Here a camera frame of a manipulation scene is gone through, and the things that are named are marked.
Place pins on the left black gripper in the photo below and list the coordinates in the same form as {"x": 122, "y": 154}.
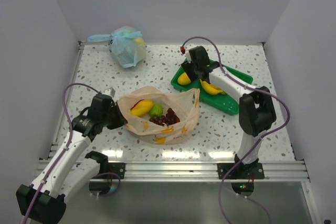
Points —
{"x": 115, "y": 118}

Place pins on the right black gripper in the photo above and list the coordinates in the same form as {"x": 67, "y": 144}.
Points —
{"x": 189, "y": 69}

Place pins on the yellow banana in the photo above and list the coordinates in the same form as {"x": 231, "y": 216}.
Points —
{"x": 211, "y": 89}

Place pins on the orange banana-print plastic bag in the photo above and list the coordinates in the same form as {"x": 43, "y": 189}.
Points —
{"x": 185, "y": 105}

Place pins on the dark red grape bunch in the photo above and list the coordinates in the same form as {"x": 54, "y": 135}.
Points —
{"x": 167, "y": 119}

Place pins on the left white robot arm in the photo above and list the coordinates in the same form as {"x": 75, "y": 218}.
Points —
{"x": 45, "y": 199}

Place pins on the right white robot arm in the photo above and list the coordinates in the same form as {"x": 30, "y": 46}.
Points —
{"x": 256, "y": 108}

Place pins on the green lime fruit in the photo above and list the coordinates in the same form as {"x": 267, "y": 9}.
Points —
{"x": 156, "y": 111}

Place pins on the blue tied plastic bag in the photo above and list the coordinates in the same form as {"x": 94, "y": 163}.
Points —
{"x": 126, "y": 45}

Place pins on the red yellow mango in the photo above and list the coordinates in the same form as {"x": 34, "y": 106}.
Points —
{"x": 142, "y": 107}

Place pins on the green plastic tray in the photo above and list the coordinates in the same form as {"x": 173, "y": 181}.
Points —
{"x": 221, "y": 102}

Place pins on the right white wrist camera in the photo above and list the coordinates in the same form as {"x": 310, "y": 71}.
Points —
{"x": 185, "y": 49}

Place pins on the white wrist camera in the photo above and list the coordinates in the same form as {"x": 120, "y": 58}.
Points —
{"x": 185, "y": 49}
{"x": 109, "y": 91}

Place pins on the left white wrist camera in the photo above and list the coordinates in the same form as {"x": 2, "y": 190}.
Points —
{"x": 109, "y": 91}

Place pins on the aluminium frame rail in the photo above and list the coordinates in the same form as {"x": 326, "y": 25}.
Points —
{"x": 137, "y": 171}

